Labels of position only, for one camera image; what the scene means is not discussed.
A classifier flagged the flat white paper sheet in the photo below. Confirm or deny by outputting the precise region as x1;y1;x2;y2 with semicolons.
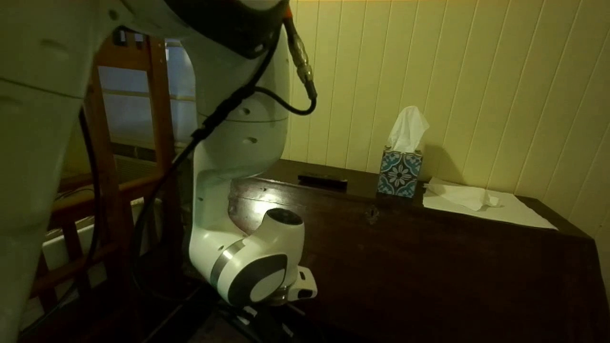
422;185;559;231

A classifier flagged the patterned tissue box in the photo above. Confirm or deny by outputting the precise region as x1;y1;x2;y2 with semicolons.
377;106;430;199

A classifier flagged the orange wooden frame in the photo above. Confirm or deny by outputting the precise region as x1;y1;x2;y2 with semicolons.
29;34;190;313

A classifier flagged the window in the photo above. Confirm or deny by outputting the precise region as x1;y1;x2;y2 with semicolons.
98;44;198;149

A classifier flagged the crumpled white tissue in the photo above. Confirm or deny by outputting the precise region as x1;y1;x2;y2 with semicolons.
425;177;501;212

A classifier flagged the flat black bar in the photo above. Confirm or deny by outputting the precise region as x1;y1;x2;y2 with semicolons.
297;172;349;191

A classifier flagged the dark wooden cabinet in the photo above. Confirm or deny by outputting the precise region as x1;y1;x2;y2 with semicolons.
228;159;610;343

